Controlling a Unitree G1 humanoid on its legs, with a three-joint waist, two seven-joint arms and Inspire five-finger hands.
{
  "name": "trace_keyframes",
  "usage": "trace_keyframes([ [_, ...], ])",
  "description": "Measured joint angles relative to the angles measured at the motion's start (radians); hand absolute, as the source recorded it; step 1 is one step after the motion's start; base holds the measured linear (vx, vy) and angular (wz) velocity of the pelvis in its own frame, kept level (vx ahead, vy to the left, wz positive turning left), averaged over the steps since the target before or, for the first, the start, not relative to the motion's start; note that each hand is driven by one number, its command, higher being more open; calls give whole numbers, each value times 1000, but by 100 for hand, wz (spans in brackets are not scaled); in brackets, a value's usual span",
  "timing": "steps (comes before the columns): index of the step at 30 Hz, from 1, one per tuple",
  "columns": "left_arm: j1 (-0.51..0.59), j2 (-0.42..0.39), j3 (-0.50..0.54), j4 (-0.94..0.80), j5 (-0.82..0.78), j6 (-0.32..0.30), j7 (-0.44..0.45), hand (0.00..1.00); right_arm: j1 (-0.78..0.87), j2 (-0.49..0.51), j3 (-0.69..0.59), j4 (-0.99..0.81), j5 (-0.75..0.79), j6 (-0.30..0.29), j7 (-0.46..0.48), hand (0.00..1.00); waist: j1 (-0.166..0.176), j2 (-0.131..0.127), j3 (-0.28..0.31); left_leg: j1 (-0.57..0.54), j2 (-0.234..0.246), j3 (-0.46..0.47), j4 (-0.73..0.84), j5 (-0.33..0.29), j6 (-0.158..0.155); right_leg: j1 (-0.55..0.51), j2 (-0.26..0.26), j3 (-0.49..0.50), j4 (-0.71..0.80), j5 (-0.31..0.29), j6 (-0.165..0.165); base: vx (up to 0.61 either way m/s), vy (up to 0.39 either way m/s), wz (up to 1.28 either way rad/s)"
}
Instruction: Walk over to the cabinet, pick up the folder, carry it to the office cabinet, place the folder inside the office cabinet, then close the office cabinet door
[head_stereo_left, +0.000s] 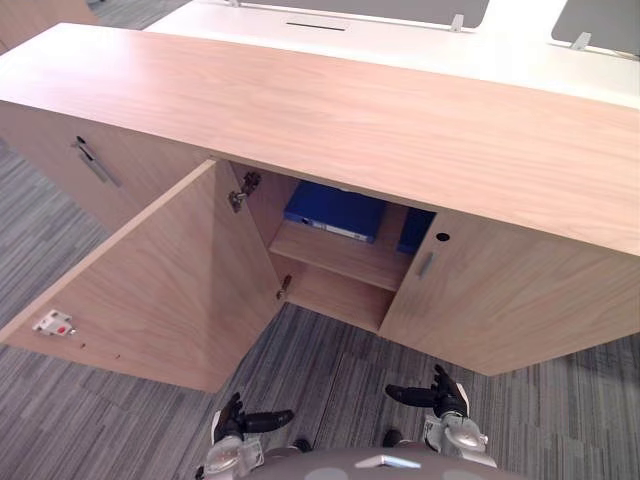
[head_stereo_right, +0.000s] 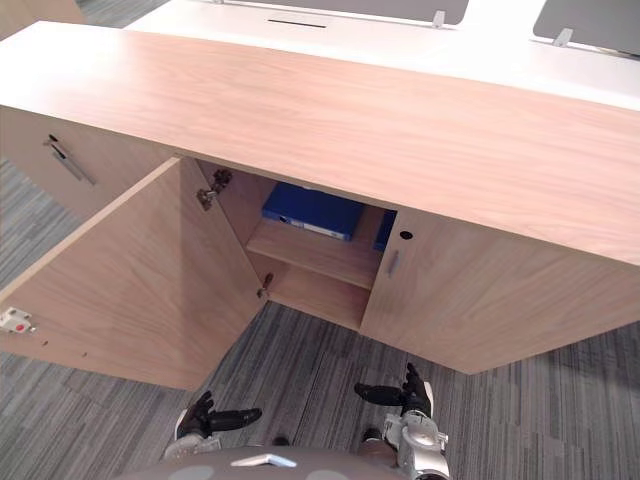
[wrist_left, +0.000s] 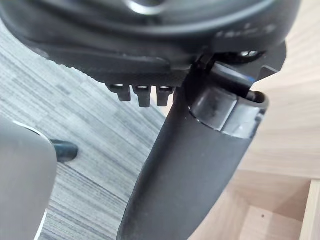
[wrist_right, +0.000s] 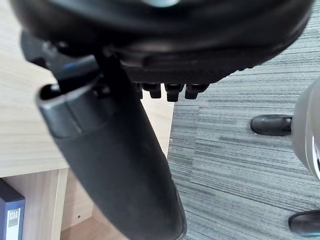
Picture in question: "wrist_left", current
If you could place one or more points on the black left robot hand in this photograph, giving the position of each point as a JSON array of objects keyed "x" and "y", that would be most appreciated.
[{"x": 180, "y": 160}]

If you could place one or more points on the light wooden cabinet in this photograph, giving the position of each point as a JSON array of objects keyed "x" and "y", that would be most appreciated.
[{"x": 277, "y": 140}]

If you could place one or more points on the dark robot foot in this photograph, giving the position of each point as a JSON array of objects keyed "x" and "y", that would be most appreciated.
[{"x": 65, "y": 151}]

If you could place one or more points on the silver robot leg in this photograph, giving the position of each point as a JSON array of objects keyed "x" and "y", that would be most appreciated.
[{"x": 22, "y": 180}]

